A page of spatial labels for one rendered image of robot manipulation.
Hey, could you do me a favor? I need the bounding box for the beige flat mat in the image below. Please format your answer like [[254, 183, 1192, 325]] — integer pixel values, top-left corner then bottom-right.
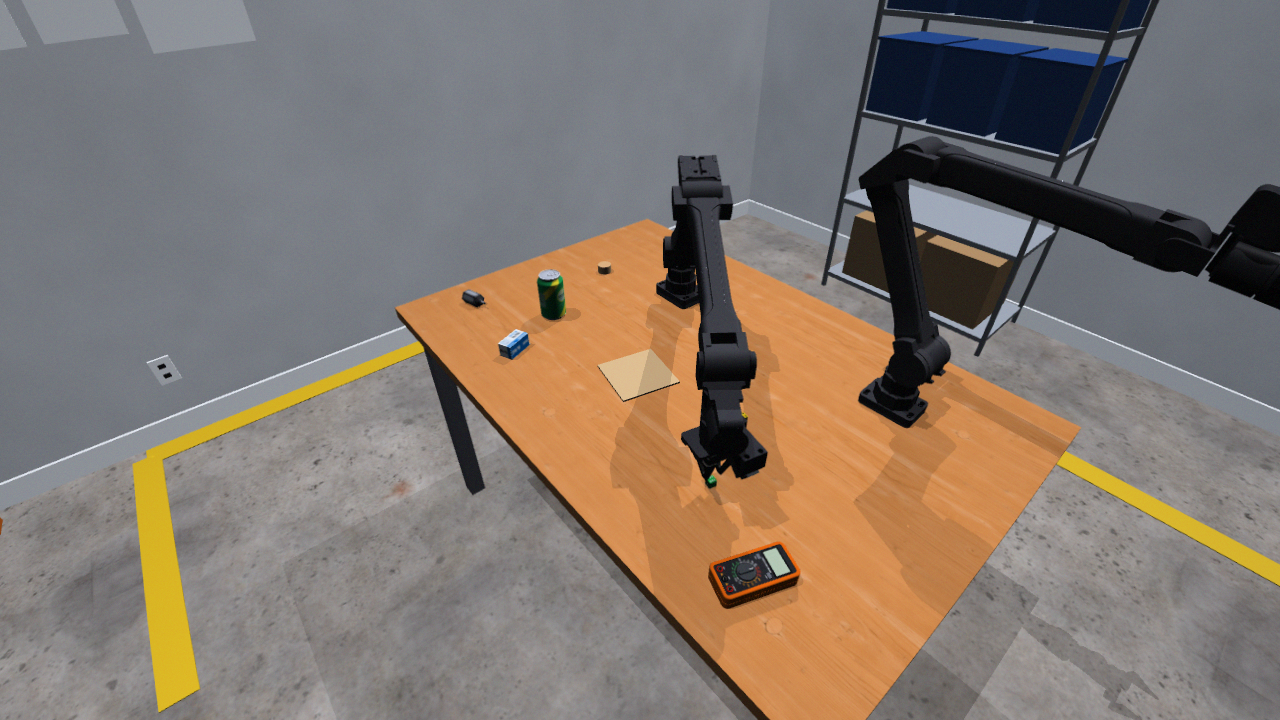
[[596, 348, 680, 402]]

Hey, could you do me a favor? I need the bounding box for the orange digital multimeter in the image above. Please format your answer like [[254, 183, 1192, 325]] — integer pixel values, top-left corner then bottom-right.
[[708, 542, 800, 609]]

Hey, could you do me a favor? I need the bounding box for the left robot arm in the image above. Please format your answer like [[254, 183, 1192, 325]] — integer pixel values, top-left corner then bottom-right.
[[858, 136, 1280, 427]]

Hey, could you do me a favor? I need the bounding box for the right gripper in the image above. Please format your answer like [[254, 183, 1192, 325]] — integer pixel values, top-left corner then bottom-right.
[[681, 415, 730, 480]]

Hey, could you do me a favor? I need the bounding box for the green soda can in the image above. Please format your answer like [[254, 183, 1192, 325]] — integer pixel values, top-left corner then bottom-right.
[[538, 269, 566, 320]]

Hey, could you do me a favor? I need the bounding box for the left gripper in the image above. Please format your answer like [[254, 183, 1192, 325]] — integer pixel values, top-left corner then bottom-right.
[[1254, 263, 1280, 310]]

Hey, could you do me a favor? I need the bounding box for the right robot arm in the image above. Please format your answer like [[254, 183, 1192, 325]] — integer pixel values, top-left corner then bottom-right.
[[657, 155, 768, 480]]

